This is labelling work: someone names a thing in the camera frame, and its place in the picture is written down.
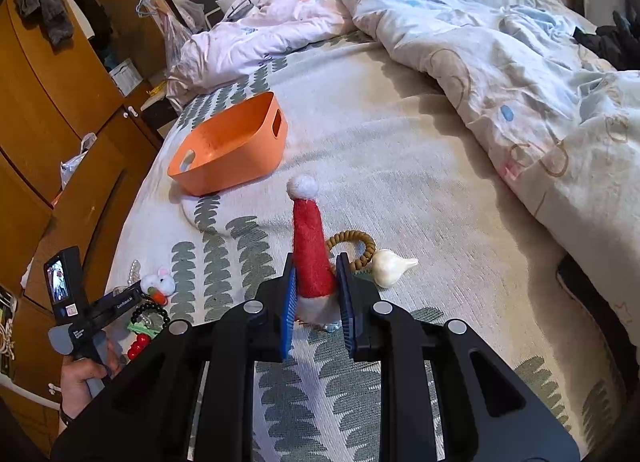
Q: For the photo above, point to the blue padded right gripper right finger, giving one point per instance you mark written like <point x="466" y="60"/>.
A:
<point x="448" y="375"/>

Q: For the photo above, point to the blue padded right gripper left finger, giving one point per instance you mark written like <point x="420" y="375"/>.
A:
<point x="189" y="394"/>

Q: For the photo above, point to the red white santa hat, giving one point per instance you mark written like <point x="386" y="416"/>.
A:
<point x="317" y="303"/>

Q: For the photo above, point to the person's left hand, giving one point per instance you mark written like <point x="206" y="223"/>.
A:
<point x="75" y="373"/>

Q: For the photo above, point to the white plush bunny charm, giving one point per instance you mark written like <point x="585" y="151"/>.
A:
<point x="158" y="287"/>

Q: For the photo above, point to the white plastic bag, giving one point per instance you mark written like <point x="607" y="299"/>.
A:
<point x="69" y="167"/>

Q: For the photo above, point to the white seashell ornament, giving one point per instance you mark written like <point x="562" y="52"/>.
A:
<point x="387" y="267"/>

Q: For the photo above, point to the orange plastic basket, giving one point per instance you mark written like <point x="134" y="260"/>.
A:
<point x="237" y="145"/>

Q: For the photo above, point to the wooden wardrobe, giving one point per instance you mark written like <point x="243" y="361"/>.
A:
<point x="50" y="98"/>

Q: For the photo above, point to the green leaf pattern bedspread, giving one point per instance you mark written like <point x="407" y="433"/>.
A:
<point x="393" y="159"/>

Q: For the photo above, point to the grey hanging garment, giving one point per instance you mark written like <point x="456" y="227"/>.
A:
<point x="51" y="15"/>

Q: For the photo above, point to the white pink pillow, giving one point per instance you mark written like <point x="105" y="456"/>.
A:
<point x="252" y="33"/>

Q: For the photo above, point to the floral patterned duvet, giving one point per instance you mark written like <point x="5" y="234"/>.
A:
<point x="560" y="125"/>

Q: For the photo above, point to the red bead black bracelet cluster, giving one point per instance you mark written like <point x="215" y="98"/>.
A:
<point x="147" y="318"/>

